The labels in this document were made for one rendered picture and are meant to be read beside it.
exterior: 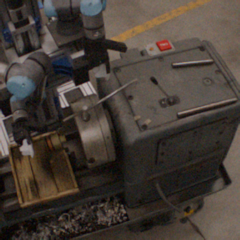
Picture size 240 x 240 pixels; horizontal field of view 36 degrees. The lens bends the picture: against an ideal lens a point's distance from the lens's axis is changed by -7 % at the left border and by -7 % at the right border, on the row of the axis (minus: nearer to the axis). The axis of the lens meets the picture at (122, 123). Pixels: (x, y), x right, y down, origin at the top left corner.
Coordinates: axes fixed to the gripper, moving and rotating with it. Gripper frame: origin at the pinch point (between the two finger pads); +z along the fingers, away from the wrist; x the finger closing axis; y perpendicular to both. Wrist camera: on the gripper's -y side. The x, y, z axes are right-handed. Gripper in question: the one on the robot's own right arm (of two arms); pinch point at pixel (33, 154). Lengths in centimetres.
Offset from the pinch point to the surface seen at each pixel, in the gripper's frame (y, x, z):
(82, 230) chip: -9, -51, 23
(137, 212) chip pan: -41, -55, 21
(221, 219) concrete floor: -102, -109, 29
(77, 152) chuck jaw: -19.9, 2.5, 6.9
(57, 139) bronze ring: -13.1, 3.6, -1.4
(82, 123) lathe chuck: -25.0, 14.6, 1.9
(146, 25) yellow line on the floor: -123, -108, -174
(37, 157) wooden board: 0.5, -19.4, -10.4
